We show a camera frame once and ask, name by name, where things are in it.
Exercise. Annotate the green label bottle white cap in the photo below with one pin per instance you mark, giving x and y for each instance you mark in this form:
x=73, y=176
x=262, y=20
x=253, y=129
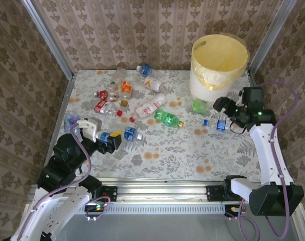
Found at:
x=199, y=106

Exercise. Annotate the white ribbed plastic bin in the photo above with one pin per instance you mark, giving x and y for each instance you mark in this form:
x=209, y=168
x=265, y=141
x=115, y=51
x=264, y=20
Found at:
x=202, y=88

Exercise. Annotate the large clear bottle pink label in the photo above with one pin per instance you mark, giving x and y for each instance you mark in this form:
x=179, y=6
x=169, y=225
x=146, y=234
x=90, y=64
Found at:
x=69, y=123

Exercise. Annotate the red white label bottle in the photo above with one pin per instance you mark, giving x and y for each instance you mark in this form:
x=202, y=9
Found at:
x=100, y=105

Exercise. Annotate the white bottle red lettering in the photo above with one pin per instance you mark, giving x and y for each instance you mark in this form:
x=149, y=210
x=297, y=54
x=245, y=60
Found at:
x=147, y=108

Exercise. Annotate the green bottle orange cap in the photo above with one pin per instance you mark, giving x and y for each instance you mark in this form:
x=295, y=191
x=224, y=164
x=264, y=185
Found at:
x=166, y=117

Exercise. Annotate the orange label bottle brown cap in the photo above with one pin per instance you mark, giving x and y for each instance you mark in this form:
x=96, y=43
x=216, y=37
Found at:
x=127, y=88

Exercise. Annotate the clear bottle green cap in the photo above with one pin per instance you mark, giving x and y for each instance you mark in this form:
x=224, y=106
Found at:
x=118, y=75

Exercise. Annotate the white bottle orange V print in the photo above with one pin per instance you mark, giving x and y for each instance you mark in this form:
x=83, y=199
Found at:
x=152, y=83

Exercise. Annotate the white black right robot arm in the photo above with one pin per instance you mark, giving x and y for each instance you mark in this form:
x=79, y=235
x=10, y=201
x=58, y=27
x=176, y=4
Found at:
x=265, y=150

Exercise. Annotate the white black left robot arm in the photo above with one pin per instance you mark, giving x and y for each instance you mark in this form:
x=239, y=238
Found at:
x=74, y=204

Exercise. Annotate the yellow transparent bin liner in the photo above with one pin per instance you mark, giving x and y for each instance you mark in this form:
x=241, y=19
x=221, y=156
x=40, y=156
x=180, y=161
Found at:
x=217, y=55

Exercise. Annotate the floral table cover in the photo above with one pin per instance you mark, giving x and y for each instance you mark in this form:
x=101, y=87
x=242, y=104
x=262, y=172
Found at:
x=167, y=155

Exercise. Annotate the black controller board green light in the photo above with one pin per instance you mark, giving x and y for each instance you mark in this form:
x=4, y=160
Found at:
x=92, y=207

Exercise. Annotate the grey metal panel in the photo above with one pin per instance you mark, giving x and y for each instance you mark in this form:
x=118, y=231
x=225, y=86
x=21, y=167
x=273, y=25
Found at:
x=155, y=228

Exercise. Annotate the black controller board orange plug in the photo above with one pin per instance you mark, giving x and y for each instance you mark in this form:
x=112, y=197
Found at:
x=230, y=209

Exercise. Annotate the aluminium table side rail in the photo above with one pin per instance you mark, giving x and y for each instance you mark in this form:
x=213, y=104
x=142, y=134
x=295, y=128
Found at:
x=252, y=79
x=57, y=125

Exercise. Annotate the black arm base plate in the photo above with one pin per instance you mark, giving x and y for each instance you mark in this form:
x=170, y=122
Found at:
x=112, y=193
x=214, y=193

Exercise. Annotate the long aluminium mounting rail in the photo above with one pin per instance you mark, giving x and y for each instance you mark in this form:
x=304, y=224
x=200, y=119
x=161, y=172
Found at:
x=162, y=190

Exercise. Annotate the aluminium frame post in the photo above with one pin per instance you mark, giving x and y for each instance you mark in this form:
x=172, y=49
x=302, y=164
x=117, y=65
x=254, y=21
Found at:
x=49, y=37
x=271, y=37

